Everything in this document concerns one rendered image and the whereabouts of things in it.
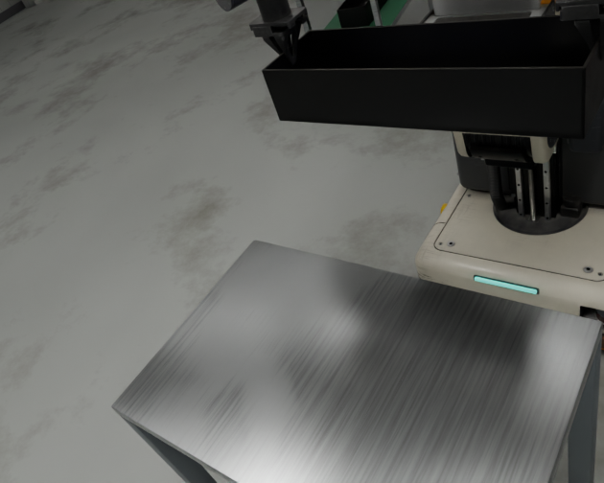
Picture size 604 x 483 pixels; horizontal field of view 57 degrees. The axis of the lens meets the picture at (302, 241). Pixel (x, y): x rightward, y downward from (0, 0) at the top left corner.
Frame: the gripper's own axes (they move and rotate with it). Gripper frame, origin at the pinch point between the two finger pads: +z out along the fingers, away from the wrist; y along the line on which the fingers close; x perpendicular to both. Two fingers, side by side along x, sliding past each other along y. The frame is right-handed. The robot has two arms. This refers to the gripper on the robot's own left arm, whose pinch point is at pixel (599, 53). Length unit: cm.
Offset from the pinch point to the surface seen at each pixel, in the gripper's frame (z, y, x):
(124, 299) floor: 109, -193, -11
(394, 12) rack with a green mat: 72, -147, 194
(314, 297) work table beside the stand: 30, -40, -33
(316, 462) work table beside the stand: 31, -22, -60
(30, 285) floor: 109, -260, -23
